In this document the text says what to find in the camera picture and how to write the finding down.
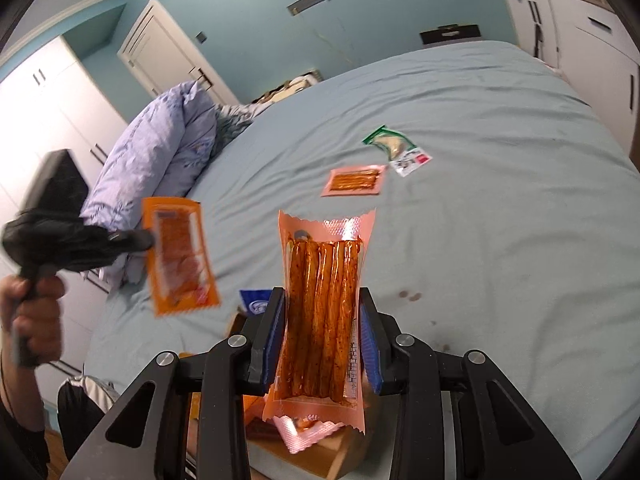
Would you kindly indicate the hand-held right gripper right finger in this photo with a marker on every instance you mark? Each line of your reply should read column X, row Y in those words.
column 370, row 345

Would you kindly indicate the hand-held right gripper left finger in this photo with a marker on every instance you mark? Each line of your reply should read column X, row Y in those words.
column 274, row 330

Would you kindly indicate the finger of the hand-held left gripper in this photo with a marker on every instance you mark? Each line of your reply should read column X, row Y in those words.
column 132, row 241

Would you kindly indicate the orange sausage packet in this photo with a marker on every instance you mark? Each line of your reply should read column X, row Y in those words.
column 175, row 255

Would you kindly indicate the pink spicy stick packet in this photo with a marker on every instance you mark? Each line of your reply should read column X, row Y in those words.
column 355, row 180
column 320, row 310

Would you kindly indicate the cardboard box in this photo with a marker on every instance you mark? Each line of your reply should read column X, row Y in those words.
column 320, row 460

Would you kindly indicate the green and white snack packet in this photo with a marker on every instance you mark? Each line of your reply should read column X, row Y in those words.
column 392, row 142

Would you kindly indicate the person's left forearm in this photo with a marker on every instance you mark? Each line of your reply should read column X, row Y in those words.
column 20, row 435

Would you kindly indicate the person's left hand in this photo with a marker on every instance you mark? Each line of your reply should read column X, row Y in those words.
column 42, row 315

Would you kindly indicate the blue snack bag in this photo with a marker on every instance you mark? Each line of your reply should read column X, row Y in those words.
column 255, row 302

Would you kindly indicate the white wardrobe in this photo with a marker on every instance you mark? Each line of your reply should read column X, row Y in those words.
column 40, row 110

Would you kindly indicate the lilac folded quilt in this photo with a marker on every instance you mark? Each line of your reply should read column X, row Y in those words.
column 150, row 150

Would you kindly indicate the grey patterned blanket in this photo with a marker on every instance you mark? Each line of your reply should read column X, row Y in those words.
column 235, row 125

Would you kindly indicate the person's leg in dark pants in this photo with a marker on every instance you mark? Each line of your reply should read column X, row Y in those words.
column 80, row 415

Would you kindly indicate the bed with pale blue sheet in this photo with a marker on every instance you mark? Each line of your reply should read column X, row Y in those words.
column 500, row 210

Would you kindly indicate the white door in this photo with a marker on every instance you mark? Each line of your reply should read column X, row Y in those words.
column 165, row 45

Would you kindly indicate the bedside clutter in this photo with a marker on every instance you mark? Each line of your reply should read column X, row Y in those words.
column 287, row 87

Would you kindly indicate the black box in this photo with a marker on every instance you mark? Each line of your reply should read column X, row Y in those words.
column 450, row 36

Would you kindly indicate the grey light switch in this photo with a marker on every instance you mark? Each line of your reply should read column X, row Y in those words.
column 201, row 37

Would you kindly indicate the metal wall fixture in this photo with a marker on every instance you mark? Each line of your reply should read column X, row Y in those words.
column 310, row 2

